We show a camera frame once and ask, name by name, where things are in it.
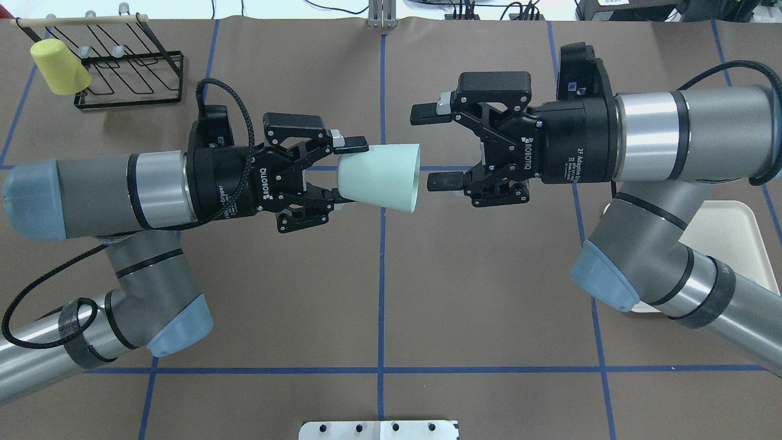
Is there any aluminium frame post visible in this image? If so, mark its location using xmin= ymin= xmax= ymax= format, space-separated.
xmin=368 ymin=0 xmax=398 ymax=29

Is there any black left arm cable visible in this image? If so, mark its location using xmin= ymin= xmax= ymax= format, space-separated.
xmin=2 ymin=78 xmax=257 ymax=350

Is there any white camera stand column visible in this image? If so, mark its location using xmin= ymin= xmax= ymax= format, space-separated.
xmin=298 ymin=420 xmax=460 ymax=439

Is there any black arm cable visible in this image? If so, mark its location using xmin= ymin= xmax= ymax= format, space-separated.
xmin=2 ymin=78 xmax=257 ymax=350
xmin=675 ymin=60 xmax=782 ymax=187

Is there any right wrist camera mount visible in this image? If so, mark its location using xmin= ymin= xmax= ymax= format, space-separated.
xmin=556 ymin=42 xmax=614 ymax=101

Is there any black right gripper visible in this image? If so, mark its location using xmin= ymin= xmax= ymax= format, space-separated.
xmin=410 ymin=71 xmax=618 ymax=208

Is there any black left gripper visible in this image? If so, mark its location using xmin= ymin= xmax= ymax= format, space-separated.
xmin=186 ymin=112 xmax=370 ymax=233

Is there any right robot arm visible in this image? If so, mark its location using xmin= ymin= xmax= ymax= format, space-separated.
xmin=410 ymin=72 xmax=780 ymax=375

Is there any mint green cup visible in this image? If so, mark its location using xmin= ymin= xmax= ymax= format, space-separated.
xmin=337 ymin=143 xmax=421 ymax=213

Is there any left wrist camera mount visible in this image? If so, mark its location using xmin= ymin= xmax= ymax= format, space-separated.
xmin=196 ymin=104 xmax=235 ymax=148

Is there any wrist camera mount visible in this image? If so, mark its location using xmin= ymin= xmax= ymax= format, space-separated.
xmin=196 ymin=104 xmax=235 ymax=148
xmin=556 ymin=42 xmax=614 ymax=101

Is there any black wire cup rack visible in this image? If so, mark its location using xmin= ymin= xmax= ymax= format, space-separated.
xmin=14 ymin=2 xmax=185 ymax=111

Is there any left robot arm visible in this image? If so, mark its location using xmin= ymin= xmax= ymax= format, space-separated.
xmin=1 ymin=105 xmax=369 ymax=405

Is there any cream rabbit tray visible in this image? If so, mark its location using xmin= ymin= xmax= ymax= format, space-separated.
xmin=571 ymin=193 xmax=780 ymax=318

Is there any yellow cup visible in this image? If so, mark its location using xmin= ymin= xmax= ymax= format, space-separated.
xmin=30 ymin=37 xmax=92 ymax=97

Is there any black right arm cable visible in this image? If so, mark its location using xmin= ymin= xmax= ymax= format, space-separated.
xmin=675 ymin=60 xmax=782 ymax=187

